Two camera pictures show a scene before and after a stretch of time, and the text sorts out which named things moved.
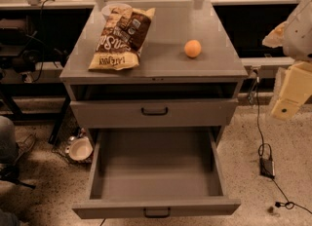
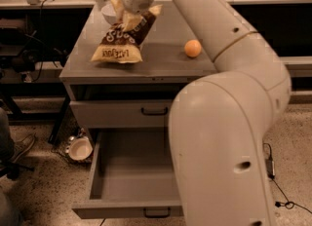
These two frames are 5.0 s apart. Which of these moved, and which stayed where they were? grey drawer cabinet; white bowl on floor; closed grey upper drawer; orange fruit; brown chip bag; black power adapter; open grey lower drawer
Moved: brown chip bag
Stayed: orange fruit; closed grey upper drawer; white bowl on floor; grey drawer cabinet; black power adapter; open grey lower drawer
